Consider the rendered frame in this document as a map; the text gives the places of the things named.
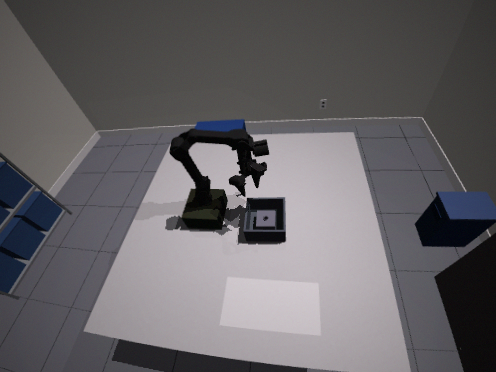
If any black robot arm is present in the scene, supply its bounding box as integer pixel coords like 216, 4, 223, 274
169, 129, 269, 206

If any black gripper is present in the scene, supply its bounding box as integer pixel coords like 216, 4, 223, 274
229, 158, 261, 197

